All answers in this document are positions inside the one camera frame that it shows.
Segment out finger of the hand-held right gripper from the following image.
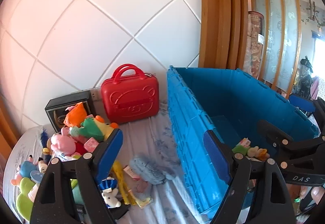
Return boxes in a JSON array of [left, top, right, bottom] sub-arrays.
[[289, 94, 325, 138], [257, 119, 325, 172]]

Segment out pale pink plush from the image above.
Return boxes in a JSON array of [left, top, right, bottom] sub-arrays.
[[124, 165, 153, 200]]

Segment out red small suitcase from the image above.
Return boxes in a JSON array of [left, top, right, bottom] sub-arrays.
[[101, 63, 160, 124]]

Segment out yellow strip packet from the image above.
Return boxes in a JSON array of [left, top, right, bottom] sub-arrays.
[[111, 160, 137, 206]]

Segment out green yellow plush toy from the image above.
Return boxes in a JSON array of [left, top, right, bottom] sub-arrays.
[[69, 115, 119, 142]]

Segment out blue fluffy plush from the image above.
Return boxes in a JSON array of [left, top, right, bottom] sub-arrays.
[[129, 153, 176, 185]]

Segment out pink cube toy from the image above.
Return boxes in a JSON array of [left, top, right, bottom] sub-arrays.
[[83, 137, 101, 154]]

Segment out wooden door frame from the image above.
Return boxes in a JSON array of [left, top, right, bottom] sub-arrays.
[[198, 0, 252, 77]]

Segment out blue feather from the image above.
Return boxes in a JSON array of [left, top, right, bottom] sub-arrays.
[[39, 129, 49, 149]]

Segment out white plush with blue hat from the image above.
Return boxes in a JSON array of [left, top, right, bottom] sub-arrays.
[[100, 177, 123, 209]]

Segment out person's right hand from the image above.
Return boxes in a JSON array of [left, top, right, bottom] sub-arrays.
[[299, 185, 325, 213]]

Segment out orange plush toy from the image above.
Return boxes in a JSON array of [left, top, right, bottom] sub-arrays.
[[64, 102, 88, 127]]

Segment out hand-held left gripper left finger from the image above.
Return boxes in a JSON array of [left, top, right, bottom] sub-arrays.
[[30, 128, 124, 224]]

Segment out blue mouse plush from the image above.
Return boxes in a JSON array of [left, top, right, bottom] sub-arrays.
[[11, 155, 39, 186]]

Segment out small green pink toy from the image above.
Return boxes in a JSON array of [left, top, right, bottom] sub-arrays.
[[232, 138, 252, 156]]

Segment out pink plush pig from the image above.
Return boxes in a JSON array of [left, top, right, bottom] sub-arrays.
[[50, 133, 77, 159]]

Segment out blue plastic crate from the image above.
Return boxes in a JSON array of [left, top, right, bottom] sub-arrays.
[[167, 66, 320, 222]]

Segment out black box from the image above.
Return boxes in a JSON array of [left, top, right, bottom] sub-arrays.
[[45, 90, 96, 133]]

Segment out hanging vine plant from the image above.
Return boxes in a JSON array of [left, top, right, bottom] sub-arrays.
[[302, 0, 325, 27]]

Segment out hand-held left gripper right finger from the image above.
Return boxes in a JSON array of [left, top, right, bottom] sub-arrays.
[[203, 129, 296, 224]]

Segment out rolled patterned carpet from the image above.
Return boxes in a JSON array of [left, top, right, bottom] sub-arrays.
[[245, 11, 265, 80]]

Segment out light green plush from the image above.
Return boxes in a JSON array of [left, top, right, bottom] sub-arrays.
[[15, 178, 36, 221]]

